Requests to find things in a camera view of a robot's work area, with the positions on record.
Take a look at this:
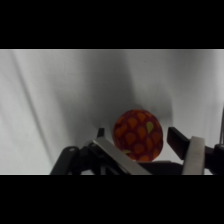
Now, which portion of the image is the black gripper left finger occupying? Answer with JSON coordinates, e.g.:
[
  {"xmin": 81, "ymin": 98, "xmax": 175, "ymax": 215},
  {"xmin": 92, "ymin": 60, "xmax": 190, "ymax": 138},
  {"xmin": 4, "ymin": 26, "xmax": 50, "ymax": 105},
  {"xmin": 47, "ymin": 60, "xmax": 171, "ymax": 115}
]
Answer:
[{"xmin": 49, "ymin": 127, "xmax": 153, "ymax": 176}]

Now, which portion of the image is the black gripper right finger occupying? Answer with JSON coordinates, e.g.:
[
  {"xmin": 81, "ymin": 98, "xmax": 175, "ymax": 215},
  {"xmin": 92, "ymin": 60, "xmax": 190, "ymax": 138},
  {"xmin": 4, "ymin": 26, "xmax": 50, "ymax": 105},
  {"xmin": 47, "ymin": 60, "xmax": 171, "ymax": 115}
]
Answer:
[{"xmin": 166, "ymin": 126, "xmax": 224, "ymax": 176}]

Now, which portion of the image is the red patterned ball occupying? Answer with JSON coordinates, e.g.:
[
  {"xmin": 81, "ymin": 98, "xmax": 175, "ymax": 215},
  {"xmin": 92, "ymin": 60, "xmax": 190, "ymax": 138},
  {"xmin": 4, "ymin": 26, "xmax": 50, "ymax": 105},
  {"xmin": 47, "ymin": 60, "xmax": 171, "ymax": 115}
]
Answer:
[{"xmin": 112, "ymin": 108, "xmax": 164, "ymax": 163}]

